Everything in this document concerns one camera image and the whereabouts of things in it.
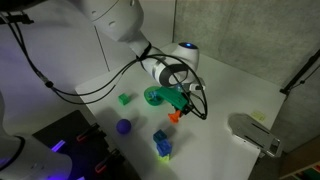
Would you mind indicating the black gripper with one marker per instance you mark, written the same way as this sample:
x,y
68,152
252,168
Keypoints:
x,y
186,108

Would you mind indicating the black stand pole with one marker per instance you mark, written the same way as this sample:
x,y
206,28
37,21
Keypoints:
x,y
300,75

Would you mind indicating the green toy cube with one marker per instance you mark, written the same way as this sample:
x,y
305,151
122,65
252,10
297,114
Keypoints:
x,y
124,99

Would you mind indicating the black equipment box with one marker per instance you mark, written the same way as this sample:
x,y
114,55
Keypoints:
x,y
73,153

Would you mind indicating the silver metal bracket plate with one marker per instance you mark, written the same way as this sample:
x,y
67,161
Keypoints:
x,y
253,133

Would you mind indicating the bright blue toy block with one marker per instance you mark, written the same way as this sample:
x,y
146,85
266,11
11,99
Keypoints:
x,y
164,148

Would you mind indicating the wooden toy storage shelf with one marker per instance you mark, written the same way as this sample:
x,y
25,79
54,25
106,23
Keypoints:
x,y
300,163

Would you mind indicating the yellow sticky note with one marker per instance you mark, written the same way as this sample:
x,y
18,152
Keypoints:
x,y
258,115

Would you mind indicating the blue toy figure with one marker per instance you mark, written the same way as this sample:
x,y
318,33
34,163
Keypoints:
x,y
153,96

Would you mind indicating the lime green toy block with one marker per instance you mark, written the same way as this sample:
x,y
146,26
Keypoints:
x,y
164,158

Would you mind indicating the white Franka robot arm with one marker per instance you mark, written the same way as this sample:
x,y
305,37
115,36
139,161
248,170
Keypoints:
x,y
116,16

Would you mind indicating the purple bumpy ball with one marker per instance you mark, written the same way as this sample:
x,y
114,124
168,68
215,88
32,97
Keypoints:
x,y
123,126

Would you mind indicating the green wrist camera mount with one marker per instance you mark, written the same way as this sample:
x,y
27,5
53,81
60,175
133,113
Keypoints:
x,y
170,95

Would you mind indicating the dark blue toy block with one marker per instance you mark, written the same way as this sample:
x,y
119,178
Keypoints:
x,y
160,135

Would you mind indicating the orange toy object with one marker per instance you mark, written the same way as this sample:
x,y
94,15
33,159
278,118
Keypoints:
x,y
174,117

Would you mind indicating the orange spring clamp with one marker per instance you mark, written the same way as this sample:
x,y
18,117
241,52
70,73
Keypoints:
x,y
100,166
81,137

